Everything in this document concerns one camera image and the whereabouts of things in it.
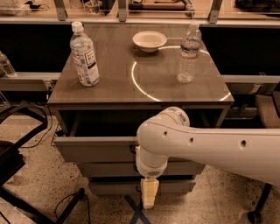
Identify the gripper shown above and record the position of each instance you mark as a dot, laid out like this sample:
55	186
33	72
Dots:
151	171

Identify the grey middle drawer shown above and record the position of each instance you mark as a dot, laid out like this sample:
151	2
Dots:
183	167

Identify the grey drawer cabinet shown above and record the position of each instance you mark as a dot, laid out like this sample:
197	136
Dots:
133	79

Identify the grey top drawer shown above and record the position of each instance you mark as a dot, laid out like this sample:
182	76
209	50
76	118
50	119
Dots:
101	136

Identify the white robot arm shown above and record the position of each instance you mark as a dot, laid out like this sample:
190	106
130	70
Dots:
252	153

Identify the grey bottom drawer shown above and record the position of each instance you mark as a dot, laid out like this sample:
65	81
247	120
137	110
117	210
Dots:
131	185

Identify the water bottle at left edge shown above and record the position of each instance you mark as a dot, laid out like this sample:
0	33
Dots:
6	67

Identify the grey drawer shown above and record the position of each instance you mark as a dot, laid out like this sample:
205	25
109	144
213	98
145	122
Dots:
131	185
183	167
101	136

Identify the clear plastic water bottle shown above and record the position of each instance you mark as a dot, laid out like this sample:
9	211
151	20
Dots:
189	52

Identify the labelled plastic water bottle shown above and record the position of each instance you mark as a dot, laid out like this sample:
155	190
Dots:
83	52

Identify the black chair base left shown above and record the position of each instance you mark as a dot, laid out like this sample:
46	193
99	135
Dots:
11	161

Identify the black office chair right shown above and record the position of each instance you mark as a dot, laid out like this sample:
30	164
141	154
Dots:
257	108

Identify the white paper bowl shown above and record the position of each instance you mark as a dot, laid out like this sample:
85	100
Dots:
149	41

